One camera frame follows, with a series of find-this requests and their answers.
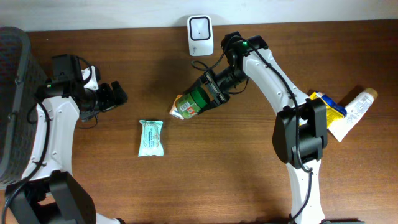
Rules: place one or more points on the green lid jar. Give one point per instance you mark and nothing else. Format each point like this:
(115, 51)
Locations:
(192, 103)

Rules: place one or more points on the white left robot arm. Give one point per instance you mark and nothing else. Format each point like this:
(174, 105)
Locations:
(47, 191)

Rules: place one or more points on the teal wipes packet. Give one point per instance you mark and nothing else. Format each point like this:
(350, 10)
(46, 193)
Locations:
(150, 144)

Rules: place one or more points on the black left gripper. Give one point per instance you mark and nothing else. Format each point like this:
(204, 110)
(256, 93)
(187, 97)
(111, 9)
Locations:
(108, 99)

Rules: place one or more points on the yellow snack bag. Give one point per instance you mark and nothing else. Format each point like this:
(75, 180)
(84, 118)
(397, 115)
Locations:
(334, 111)

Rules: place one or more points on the white tube with cork cap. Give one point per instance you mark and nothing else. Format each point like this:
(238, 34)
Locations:
(355, 111)

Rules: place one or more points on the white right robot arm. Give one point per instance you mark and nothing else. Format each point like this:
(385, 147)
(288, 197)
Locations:
(300, 133)

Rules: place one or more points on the orange small carton box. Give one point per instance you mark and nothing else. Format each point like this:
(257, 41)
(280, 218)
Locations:
(174, 111)

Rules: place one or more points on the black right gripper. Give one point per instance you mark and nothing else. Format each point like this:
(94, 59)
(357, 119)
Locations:
(221, 93)

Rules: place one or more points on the white barcode scanner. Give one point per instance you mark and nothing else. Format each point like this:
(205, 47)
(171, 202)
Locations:
(200, 35)

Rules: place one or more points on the dark grey plastic basket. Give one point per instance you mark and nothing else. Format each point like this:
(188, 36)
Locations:
(21, 75)

